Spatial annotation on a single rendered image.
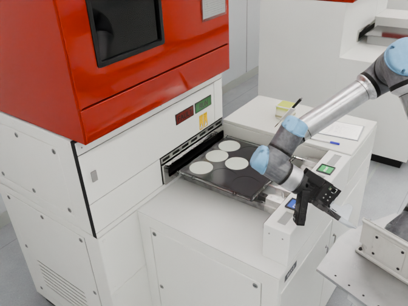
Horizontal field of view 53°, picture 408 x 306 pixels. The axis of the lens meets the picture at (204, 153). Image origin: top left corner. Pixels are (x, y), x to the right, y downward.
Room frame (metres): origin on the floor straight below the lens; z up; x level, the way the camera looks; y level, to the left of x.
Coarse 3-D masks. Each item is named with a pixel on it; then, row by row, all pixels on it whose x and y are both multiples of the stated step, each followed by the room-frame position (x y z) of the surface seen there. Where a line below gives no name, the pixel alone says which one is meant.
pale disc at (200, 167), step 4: (192, 164) 1.47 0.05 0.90; (196, 164) 1.47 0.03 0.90; (200, 164) 1.46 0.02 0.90; (204, 164) 1.46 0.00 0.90; (208, 164) 1.46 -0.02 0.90; (192, 168) 1.43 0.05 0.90; (196, 168) 1.43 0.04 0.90; (200, 168) 1.43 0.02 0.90; (204, 168) 1.43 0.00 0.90; (208, 168) 1.43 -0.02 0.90; (196, 172) 1.40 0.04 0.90; (200, 172) 1.40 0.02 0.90; (204, 172) 1.40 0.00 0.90
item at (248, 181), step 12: (216, 144) 1.62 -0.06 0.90; (240, 144) 1.61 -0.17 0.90; (252, 144) 1.61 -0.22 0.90; (204, 156) 1.53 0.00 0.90; (228, 156) 1.52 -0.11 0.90; (240, 156) 1.51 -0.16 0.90; (216, 168) 1.42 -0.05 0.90; (228, 168) 1.42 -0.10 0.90; (252, 168) 1.41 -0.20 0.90; (216, 180) 1.34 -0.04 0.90; (228, 180) 1.33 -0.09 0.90; (240, 180) 1.33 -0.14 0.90; (252, 180) 1.32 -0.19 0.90; (264, 180) 1.32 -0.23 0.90; (240, 192) 1.25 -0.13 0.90; (252, 192) 1.24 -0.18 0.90
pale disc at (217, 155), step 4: (208, 152) 1.56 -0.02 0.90; (212, 152) 1.55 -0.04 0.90; (216, 152) 1.55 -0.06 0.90; (220, 152) 1.55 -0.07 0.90; (224, 152) 1.55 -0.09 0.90; (208, 156) 1.52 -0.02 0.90; (212, 156) 1.52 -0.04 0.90; (216, 156) 1.52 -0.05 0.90; (220, 156) 1.52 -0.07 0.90; (224, 156) 1.52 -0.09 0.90; (212, 160) 1.49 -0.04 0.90; (216, 160) 1.49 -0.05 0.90; (220, 160) 1.48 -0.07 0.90
